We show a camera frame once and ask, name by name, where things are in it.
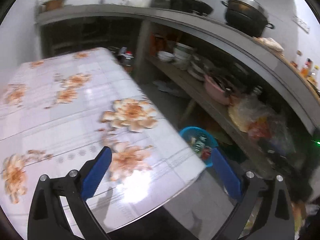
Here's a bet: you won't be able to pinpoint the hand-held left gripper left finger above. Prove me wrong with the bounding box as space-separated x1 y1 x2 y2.
27 146 113 240

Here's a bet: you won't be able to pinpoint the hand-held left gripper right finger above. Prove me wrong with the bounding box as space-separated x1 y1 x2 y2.
211 147 295 240

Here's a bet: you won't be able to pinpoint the blue plastic mesh basket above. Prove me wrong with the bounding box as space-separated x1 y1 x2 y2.
179 126 219 168

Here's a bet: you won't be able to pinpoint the clear bag with yellow food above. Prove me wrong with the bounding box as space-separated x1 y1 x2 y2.
227 97 271 133

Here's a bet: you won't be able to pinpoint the grey kitchen shelf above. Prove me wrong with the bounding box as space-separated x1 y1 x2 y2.
146 54 278 178

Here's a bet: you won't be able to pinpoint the pink plastic basin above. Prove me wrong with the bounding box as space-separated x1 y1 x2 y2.
203 74 241 106

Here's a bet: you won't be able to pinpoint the orange sauce bottle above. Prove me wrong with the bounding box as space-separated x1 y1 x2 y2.
299 58 313 78

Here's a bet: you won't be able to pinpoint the stack of plates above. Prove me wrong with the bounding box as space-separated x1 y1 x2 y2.
187 54 213 82

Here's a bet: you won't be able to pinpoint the stack of bowls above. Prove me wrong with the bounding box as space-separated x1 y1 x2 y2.
173 42 196 71

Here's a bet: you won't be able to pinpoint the beige cloth on counter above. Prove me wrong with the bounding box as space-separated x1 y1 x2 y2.
252 37 285 53

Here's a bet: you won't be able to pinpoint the white bowl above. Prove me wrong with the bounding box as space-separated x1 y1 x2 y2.
157 50 175 63

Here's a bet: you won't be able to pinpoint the orange red packets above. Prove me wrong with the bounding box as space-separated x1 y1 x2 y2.
149 33 176 56

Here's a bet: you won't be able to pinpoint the white power strip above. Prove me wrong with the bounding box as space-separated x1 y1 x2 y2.
292 15 311 35

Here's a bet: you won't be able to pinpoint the black pot with steel lid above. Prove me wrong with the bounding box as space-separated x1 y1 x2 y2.
221 0 276 37

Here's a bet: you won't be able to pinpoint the grey kitchen counter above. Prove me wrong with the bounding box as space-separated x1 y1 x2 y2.
34 3 320 137

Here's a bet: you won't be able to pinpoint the brown metal basin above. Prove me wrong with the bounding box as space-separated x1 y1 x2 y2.
41 0 68 12

